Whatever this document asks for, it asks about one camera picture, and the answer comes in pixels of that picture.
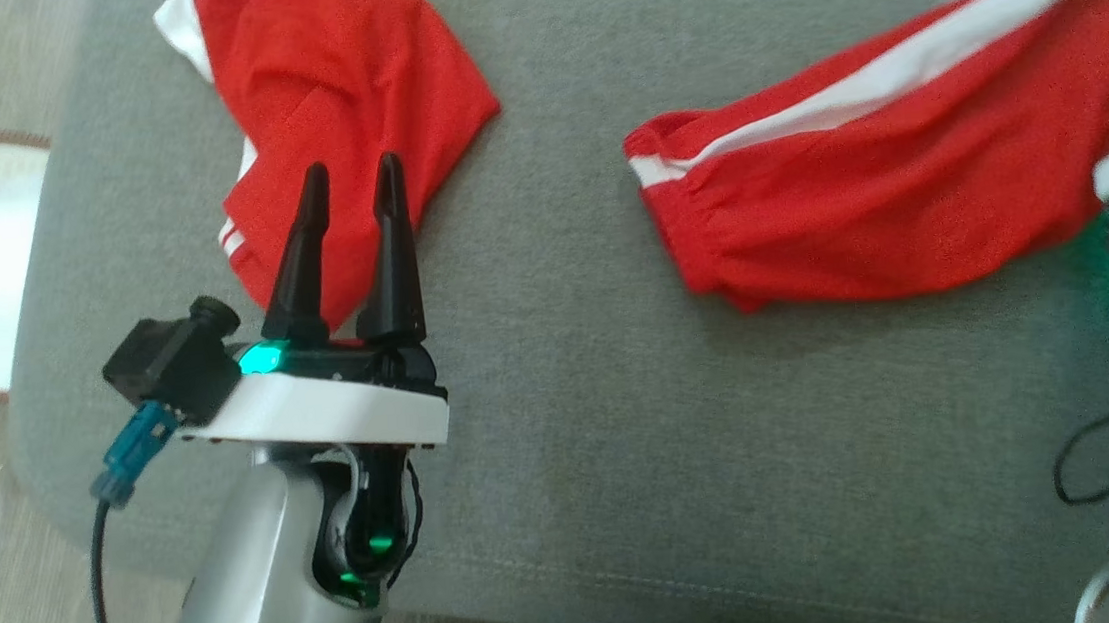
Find left black cable blue connector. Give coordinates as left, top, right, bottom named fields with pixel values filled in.
left=71, top=398, right=196, bottom=623

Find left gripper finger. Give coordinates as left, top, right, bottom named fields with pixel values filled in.
left=340, top=149, right=430, bottom=350
left=248, top=163, right=346, bottom=353

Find red basketball jersey white trim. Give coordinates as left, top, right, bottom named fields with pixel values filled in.
left=152, top=0, right=520, bottom=345

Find red shorts with white stripe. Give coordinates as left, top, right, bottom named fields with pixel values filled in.
left=611, top=0, right=1109, bottom=323

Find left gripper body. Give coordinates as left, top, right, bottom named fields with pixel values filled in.
left=171, top=326, right=454, bottom=472

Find grey cushion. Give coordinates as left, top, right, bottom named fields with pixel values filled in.
left=0, top=0, right=1109, bottom=623

